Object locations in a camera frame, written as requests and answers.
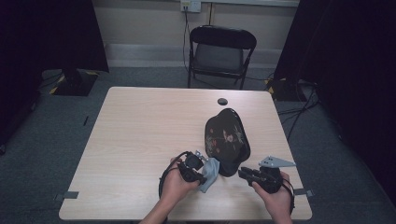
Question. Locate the black folding chair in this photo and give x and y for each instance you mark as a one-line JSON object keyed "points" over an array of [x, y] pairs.
{"points": [[219, 53]]}

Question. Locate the grey cleaning cloth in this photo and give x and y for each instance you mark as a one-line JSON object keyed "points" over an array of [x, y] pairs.
{"points": [[210, 174]]}

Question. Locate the person's right hand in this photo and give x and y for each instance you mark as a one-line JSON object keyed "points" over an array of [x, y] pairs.
{"points": [[275, 203]]}

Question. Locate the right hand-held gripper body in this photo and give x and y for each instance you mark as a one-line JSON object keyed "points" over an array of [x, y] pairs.
{"points": [[269, 180]]}

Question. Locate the small black round disc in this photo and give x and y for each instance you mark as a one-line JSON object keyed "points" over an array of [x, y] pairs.
{"points": [[222, 101]]}

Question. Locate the black stand base striped tape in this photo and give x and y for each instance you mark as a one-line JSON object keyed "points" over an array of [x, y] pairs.
{"points": [[285, 90], [74, 82]]}

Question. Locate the grey tape strip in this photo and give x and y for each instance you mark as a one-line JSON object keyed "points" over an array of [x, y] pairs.
{"points": [[70, 195], [303, 192]]}

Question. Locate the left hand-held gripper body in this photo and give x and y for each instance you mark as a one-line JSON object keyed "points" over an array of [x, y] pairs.
{"points": [[191, 166]]}

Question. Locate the white wall socket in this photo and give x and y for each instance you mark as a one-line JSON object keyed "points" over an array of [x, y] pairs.
{"points": [[190, 5]]}

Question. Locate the black floral lacquer tray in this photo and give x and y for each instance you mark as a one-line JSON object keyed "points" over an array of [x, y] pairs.
{"points": [[227, 140]]}

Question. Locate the person's left hand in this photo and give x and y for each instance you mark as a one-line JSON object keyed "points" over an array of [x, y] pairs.
{"points": [[176, 186]]}

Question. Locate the dark curtain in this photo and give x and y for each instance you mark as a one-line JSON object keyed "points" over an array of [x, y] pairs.
{"points": [[37, 46], [348, 62]]}

